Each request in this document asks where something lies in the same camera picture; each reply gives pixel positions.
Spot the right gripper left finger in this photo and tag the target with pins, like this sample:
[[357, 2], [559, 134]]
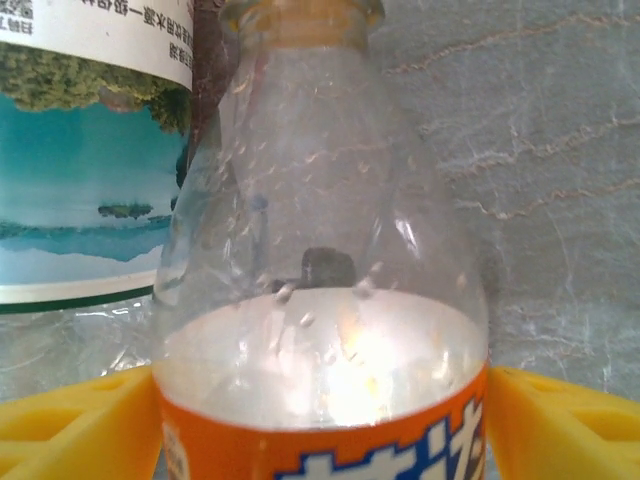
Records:
[[75, 435]]

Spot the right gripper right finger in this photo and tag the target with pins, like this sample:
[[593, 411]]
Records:
[[565, 435]]

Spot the clear bottle orange label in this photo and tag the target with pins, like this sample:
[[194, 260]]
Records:
[[320, 350]]

